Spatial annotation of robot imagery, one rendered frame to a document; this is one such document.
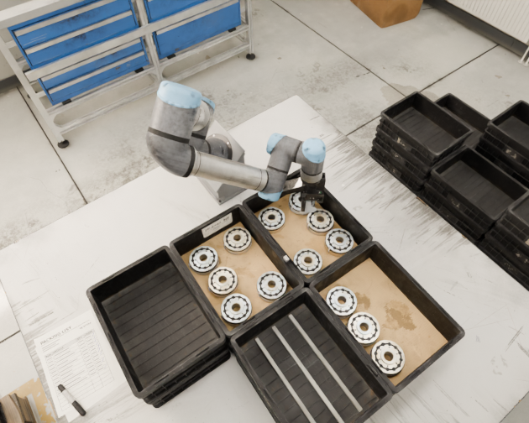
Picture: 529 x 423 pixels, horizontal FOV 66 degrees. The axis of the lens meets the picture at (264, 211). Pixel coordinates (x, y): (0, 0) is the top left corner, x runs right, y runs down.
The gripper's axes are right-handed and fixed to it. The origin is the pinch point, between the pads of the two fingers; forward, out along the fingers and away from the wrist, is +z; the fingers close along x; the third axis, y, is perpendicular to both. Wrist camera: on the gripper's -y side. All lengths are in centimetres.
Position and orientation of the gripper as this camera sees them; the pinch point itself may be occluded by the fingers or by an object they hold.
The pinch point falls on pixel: (301, 207)
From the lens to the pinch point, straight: 157.2
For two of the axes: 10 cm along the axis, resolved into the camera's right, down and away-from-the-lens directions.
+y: 10.0, 0.3, -0.4
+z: 0.1, 5.5, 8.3
